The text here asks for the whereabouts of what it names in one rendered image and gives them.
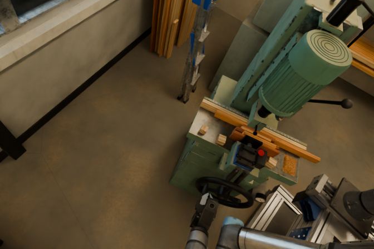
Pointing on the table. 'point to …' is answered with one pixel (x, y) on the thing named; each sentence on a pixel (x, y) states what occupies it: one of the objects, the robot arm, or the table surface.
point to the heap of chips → (289, 165)
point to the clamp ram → (251, 142)
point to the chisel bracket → (255, 119)
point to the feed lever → (335, 103)
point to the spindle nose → (264, 112)
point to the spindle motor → (304, 72)
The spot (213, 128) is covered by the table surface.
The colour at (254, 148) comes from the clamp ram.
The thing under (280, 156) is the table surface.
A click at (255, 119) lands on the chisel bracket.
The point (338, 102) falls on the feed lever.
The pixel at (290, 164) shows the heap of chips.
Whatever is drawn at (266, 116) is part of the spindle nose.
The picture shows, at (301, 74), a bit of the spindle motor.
